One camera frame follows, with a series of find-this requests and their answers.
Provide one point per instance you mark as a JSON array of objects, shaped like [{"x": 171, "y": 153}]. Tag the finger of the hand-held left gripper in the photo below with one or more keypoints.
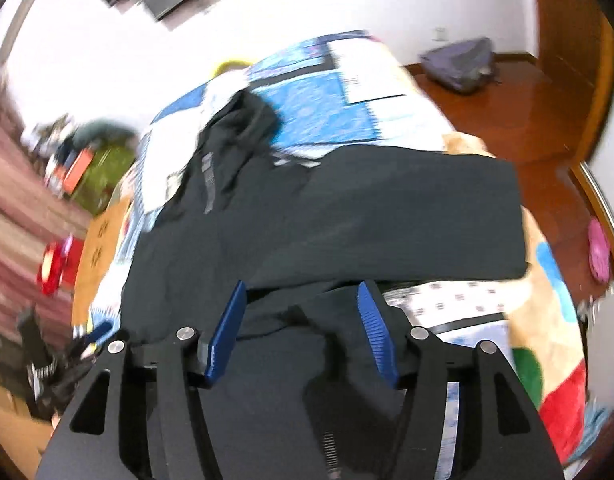
[{"x": 94, "y": 336}]

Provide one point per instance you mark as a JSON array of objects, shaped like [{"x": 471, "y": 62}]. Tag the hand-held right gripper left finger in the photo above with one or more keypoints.
[{"x": 227, "y": 330}]

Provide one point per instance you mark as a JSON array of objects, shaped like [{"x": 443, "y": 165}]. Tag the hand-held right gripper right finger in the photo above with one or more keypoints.
[{"x": 374, "y": 330}]

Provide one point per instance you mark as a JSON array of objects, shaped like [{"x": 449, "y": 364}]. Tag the black garment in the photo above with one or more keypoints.
[{"x": 337, "y": 220}]

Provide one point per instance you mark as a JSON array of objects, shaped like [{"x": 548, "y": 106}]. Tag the red toy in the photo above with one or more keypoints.
[{"x": 52, "y": 265}]

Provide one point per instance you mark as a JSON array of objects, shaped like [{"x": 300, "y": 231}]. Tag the striped red curtain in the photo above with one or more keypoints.
[{"x": 12, "y": 220}]

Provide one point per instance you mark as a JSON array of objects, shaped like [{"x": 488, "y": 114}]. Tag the green cloth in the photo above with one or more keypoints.
[{"x": 107, "y": 175}]

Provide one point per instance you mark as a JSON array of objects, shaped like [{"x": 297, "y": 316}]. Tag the orange box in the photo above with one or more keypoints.
[{"x": 77, "y": 170}]

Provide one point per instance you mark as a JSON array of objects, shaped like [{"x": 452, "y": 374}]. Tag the tan cartoon fleece blanket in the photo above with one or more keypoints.
[{"x": 552, "y": 320}]

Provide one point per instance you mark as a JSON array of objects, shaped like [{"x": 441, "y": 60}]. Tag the pile of small clutter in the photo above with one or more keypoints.
[{"x": 57, "y": 135}]

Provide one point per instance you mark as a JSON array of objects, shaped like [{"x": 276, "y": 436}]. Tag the grey cloth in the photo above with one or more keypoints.
[{"x": 107, "y": 130}]

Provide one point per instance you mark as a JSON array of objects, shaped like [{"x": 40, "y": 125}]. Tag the blue patterned patchwork blanket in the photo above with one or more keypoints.
[{"x": 317, "y": 105}]

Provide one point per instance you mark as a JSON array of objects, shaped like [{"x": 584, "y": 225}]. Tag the pink slipper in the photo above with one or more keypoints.
[{"x": 598, "y": 250}]

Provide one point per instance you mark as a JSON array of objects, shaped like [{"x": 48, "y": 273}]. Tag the yellow pillow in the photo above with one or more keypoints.
[{"x": 229, "y": 66}]

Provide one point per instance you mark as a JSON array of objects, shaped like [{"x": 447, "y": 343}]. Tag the grey purple backpack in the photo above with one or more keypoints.
[{"x": 457, "y": 67}]

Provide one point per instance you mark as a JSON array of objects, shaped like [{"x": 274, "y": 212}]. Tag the wooden door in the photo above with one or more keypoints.
[{"x": 572, "y": 35}]

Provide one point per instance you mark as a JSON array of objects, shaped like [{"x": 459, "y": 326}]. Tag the white wall socket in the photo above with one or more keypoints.
[{"x": 440, "y": 34}]

